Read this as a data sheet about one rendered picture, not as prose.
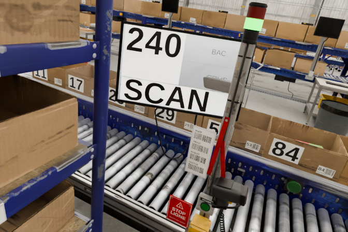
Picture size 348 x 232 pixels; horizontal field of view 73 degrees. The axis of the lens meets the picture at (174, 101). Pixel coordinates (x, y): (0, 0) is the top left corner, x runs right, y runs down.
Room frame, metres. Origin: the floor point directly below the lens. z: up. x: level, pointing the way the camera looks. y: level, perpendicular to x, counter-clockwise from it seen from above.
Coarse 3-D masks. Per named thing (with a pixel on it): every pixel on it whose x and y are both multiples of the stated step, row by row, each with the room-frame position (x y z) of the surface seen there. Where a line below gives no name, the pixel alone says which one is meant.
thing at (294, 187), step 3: (288, 183) 1.08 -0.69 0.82; (291, 183) 1.07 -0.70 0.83; (294, 183) 1.06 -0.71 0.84; (297, 183) 1.06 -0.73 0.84; (288, 186) 1.07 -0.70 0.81; (291, 186) 1.07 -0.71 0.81; (294, 186) 1.06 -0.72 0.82; (297, 186) 1.06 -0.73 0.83; (300, 186) 1.05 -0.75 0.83; (288, 189) 1.07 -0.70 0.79; (291, 189) 1.06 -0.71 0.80; (294, 189) 1.06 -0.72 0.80; (297, 189) 1.05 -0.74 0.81; (300, 189) 1.05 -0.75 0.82; (294, 192) 1.06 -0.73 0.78; (297, 192) 1.05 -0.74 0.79
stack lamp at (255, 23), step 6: (252, 12) 0.71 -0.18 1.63; (258, 12) 0.70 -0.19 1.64; (264, 12) 0.71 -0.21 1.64; (246, 18) 0.72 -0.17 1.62; (252, 18) 0.71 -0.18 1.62; (258, 18) 0.70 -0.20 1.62; (246, 24) 0.72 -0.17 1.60; (252, 24) 0.71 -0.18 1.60; (258, 24) 0.71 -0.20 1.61; (258, 30) 0.71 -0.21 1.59
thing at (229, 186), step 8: (216, 184) 0.65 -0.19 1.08; (224, 184) 0.65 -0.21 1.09; (232, 184) 0.65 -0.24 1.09; (240, 184) 0.66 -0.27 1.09; (216, 192) 0.64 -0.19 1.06; (224, 192) 0.63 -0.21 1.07; (232, 192) 0.63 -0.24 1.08; (240, 192) 0.63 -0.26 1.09; (216, 200) 0.65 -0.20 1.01; (224, 200) 0.64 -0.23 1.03; (232, 200) 0.62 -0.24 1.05; (240, 200) 0.61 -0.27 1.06; (216, 208) 0.65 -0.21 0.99; (224, 208) 0.64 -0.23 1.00
